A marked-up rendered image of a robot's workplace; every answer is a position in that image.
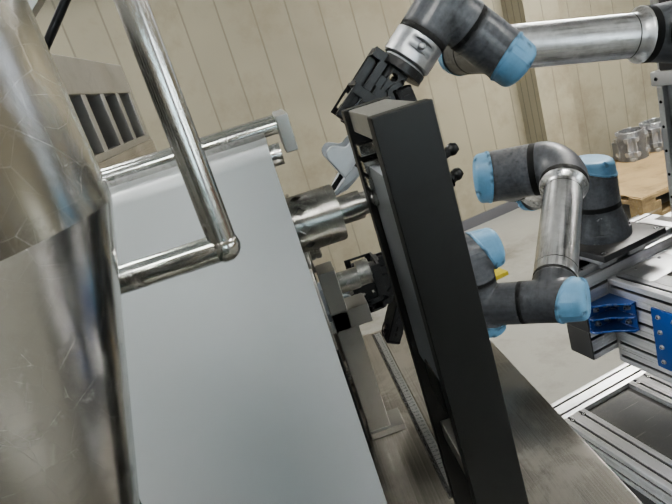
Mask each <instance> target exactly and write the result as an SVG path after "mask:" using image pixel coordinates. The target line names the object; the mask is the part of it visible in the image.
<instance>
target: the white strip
mask: <svg viewBox="0 0 672 504"><path fill-rule="evenodd" d="M208 163H209V165H210V168H211V171H212V173H213V176H214V179H215V181H216V184H217V187H218V190H219V192H220V195H221V198H222V200H223V203H224V206H225V208H226V211H227V214H228V216H229V219H230V222H231V225H232V227H233V230H234V233H235V235H236V236H237V237H238V239H239V240H240V245H241V248H240V252H239V254H238V256H237V257H236V258H235V259H234V260H232V261H230V262H226V263H224V262H220V263H217V264H214V265H211V266H208V267H205V268H202V269H199V270H196V271H193V272H190V273H187V274H184V275H181V276H178V277H175V278H172V279H169V280H166V281H163V282H160V283H157V284H154V285H151V286H148V287H145V288H141V289H138V290H135V291H132V292H129V293H126V294H123V295H121V303H122V314H123V325H124V336H125V347H126V358H127V369H128V380H129V391H130V402H131V413H132V424H133V435H134V446H135V457H136V468H137V479H138V490H139V499H140V501H141V503H142V504H387V501H386V498H385V495H384V492H383V489H382V486H381V483H380V480H379V477H378V474H377V471H376V468H375V465H374V462H373V459H372V456H371V453H370V450H369V447H368V444H367V441H366V438H365V435H364V432H363V429H362V426H361V423H360V420H359V417H358V414H357V411H356V408H355V405H354V402H353V399H352V397H351V394H350V391H349V388H348V385H347V382H346V379H345V376H344V373H343V370H342V367H341V364H340V361H339V358H338V355H337V352H336V349H335V346H334V343H333V340H332V337H331V334H330V331H329V328H328V325H327V322H326V319H325V316H324V313H323V310H322V307H321V304H320V301H319V298H318V295H317V292H316V289H315V286H314V283H313V280H312V277H311V274H310V271H309V268H308V265H307V262H306V259H305V256H304V253H303V250H302V247H301V244H300V241H299V238H298V235H297V232H296V229H295V226H294V223H293V220H292V217H291V214H290V211H289V208H288V205H287V202H286V199H285V196H284V193H283V191H282V188H281V185H280V182H279V179H278V176H277V173H276V170H275V167H276V166H280V165H283V164H285V161H284V158H283V155H282V152H281V149H280V146H279V143H275V144H272V145H269V146H268V145H267V144H264V145H261V146H257V147H254V148H251V149H248V150H245V151H242V152H239V153H236V154H232V155H229V156H226V157H223V158H220V159H217V160H214V161H211V162H208ZM111 194H112V204H113V215H114V226H115V237H116V248H117V259H118V266H119V265H123V264H126V263H129V262H132V261H135V260H138V259H141V258H144V257H147V256H150V255H153V254H156V253H159V252H162V251H165V250H168V249H171V248H175V247H178V246H181V245H184V244H187V243H190V242H193V241H196V240H199V239H202V238H205V235H204V233H203V230H202V227H201V225H200V222H199V220H198V217H197V215H196V212H195V209H194V207H193V204H192V202H191V199H190V197H189V194H188V191H187V189H186V186H185V184H184V181H183V179H182V176H181V173H180V171H179V172H176V173H173V174H170V175H167V176H164V177H161V178H158V179H154V180H151V181H148V182H145V183H142V184H139V185H136V186H133V187H130V188H126V189H123V190H120V191H117V192H114V193H111Z"/></svg>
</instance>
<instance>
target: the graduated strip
mask: <svg viewBox="0 0 672 504"><path fill-rule="evenodd" d="M372 337H373V340H374V342H375V344H376V346H377V348H378V350H379V352H380V354H381V357H382V359H383V361H384V363H385V365H386V367H387V369H388V371H389V373H390V376H391V378H392V380H393V382H394V384H395V386H396V388H397V390H398V393H399V395H400V397H401V399H402V401H403V403H404V405H405V407H406V409H407V412H408V414H409V416H410V418H411V420H412V422H413V424H414V426H415V429H416V431H417V433H418V435H419V437H420V439H421V441H422V443H423V445H424V448H425V450H426V452H427V454H428V456H429V458H430V460H431V462H432V465H433V467H434V469H435V471H436V473H437V475H438V477H439V479H440V481H441V484H442V486H443V488H444V490H445V492H446V494H447V496H448V498H449V499H452V498H453V497H452V494H451V490H450V487H449V484H448V480H447V477H446V473H445V470H444V466H443V463H442V459H441V456H440V452H439V449H438V445H437V442H436V439H435V437H434V435H433V433H432V431H431V429H430V427H429V425H428V423H427V421H426V419H425V417H424V415H423V413H422V411H421V409H420V408H419V406H418V404H417V402H416V400H415V398H414V396H413V394H412V392H411V390H410V388H409V386H408V384H407V382H406V380H405V378H404V376H403V375H402V373H401V371H400V369H399V367H398V365H397V363H396V361H395V359H394V357H393V355H392V353H391V351H390V349H389V347H388V345H387V344H386V342H385V340H384V338H383V336H382V334H381V332H379V333H376V334H373V335H372Z"/></svg>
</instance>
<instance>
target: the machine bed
mask: <svg viewBox="0 0 672 504"><path fill-rule="evenodd" d="M381 330H382V329H381ZM381 330H378V331H376V332H373V333H370V334H367V335H364V336H363V339H364V343H365V346H366V349H367V352H368V355H369V358H370V362H371V365H372V368H373V371H374V374H375V377H376V381H377V384H378V387H379V390H380V393H381V396H382V400H383V403H384V406H385V409H386V411H388V410H391V409H394V408H398V410H399V412H400V414H401V416H402V418H403V421H404V423H405V426H406V429H404V430H401V431H398V432H395V433H392V434H389V435H386V436H384V437H381V438H378V439H375V440H372V439H371V436H370V433H369V430H368V427H367V424H366V421H365V417H364V414H363V411H362V409H359V412H360V415H361V418H362V421H363V424H364V427H365V430H366V433H367V436H368V439H369V442H370V445H371V449H369V450H370V453H371V456H372V459H373V462H374V465H375V468H376V471H377V474H378V477H379V480H380V483H381V486H382V489H383V492H384V495H385V498H386V501H387V504H454V501H453V498H452V499H449V498H448V496H447V494H446V492H445V490H444V488H443V486H442V484H441V481H440V479H439V477H438V475H437V473H436V471H435V469H434V467H433V465H432V462H431V460H430V458H429V456H428V454H427V452H426V450H425V448H424V445H423V443H422V441H421V439H420V437H419V435H418V433H417V431H416V429H415V426H414V424H413V422H412V420H411V418H410V416H409V414H408V412H407V409H406V407H405V405H404V403H403V401H402V399H401V397H400V395H399V393H398V390H397V388H396V386H395V384H394V382H393V380H392V378H391V376H390V373H389V371H388V369H387V367H386V365H385V363H384V361H383V359H382V357H381V354H380V352H379V350H378V348H377V346H376V344H375V342H374V340H373V337H372V335H373V334H376V333H379V332H381ZM385 342H386V341H385ZM490 342H491V341H490ZM386 344H387V345H388V347H389V349H390V351H391V353H392V355H393V357H394V359H395V361H396V363H397V365H398V367H399V369H400V371H401V373H402V375H403V376H404V378H405V380H406V382H407V384H408V386H409V388H410V390H411V392H412V394H413V396H414V398H415V400H416V402H417V404H418V406H419V408H420V409H421V411H422V413H423V415H424V417H425V419H426V421H427V423H428V425H429V427H430V429H431V431H432V433H433V435H434V432H433V428H432V425H431V421H430V418H429V414H428V411H427V407H426V404H425V401H424V397H423V394H422V390H421V387H420V383H419V380H418V376H417V373H416V369H415V366H414V363H413V359H412V356H411V352H410V349H409V345H408V342H407V338H406V335H405V331H404V330H403V335H402V338H401V342H400V344H389V343H387V342H386ZM491 346H492V351H493V355H494V359H495V363H496V367H497V372H498V376H499V380H500V384H501V388H502V393H503V397H504V401H505V405H506V409H507V414H508V418H509V422H510V426H511V430H512V435H513V439H514V443H515V447H516V451H517V456H518V460H519V464H520V468H521V472H522V476H523V481H524V485H525V489H526V493H527V497H528V502H529V504H643V503H642V502H641V501H640V500H639V499H638V498H637V497H636V496H635V495H634V493H633V492H632V491H631V490H630V489H629V488H628V487H627V486H626V485H625V484H624V483H623V482H622V481H621V480H620V479H619V477H618V476H617V475H616V474H615V473H614V472H613V471H612V470H611V469H610V468H609V467H608V466H607V465H606V464H605V462H604V461H603V460H602V459H601V458H600V457H599V456H598V455H597V454H596V453H595V452H594V451H593V450H592V449H591V448H590V446H589V445H588V444H587V443H586V442H585V441H584V440H583V439H582V438H581V437H580V436H579V435H578V434H577V433H576V431H575V430H574V429H573V428H572V427H571V426H570V425H569V424H568V423H567V422H566V421H565V420H564V419H563V418H562V416H561V415H560V414H559V413H558V412H557V411H556V410H555V409H554V408H553V407H552V406H551V405H550V404H549V403H548V402H547V400H546V399H545V398H544V397H543V396H542V395H541V394H540V393H539V392H538V391H537V390H536V389H535V388H534V387H533V385H532V384H531V383H530V382H529V381H528V380H527V379H526V378H525V377H524V376H523V375H522V374H521V373H520V372H519V371H518V369H517V368H516V367H515V366H514V365H513V364H512V363H511V362H510V361H509V360H508V359H507V358H506V357H505V356H504V354H503V353H502V352H501V351H500V350H499V349H498V348H497V347H496V346H495V345H494V344H493V343H492V342H491ZM434 437H435V435H434Z"/></svg>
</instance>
